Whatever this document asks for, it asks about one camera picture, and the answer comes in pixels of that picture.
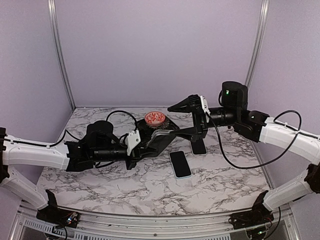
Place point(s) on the red white patterned bowl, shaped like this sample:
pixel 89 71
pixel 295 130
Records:
pixel 154 118

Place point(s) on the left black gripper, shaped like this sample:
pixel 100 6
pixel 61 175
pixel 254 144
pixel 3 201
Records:
pixel 135 154

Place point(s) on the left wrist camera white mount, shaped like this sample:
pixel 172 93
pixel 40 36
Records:
pixel 132 140

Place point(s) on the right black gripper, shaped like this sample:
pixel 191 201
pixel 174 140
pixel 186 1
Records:
pixel 200 127

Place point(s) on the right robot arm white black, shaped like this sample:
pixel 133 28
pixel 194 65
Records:
pixel 258 127

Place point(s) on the right aluminium frame post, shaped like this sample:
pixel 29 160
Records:
pixel 258 42

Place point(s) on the clear magsafe phone case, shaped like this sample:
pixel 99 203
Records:
pixel 159 136

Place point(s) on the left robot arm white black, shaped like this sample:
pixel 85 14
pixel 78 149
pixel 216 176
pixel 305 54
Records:
pixel 70 156

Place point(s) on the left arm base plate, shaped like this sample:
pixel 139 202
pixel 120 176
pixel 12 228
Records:
pixel 61 217

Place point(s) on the left aluminium frame post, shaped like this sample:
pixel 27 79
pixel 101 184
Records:
pixel 59 52

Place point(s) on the front aluminium rail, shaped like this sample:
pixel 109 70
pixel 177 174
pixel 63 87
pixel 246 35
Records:
pixel 105 226

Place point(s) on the black square floral plate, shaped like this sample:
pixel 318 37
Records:
pixel 166 125

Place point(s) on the grey translucent phone case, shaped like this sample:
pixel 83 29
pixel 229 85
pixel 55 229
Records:
pixel 200 153

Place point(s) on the aluminium frame post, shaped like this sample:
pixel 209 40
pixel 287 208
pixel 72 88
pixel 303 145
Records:
pixel 258 42
pixel 59 52

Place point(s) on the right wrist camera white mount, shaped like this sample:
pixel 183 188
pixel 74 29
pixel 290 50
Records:
pixel 198 104

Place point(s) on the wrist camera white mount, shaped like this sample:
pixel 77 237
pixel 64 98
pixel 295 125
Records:
pixel 198 104
pixel 132 140

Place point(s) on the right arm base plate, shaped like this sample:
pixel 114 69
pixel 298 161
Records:
pixel 249 218

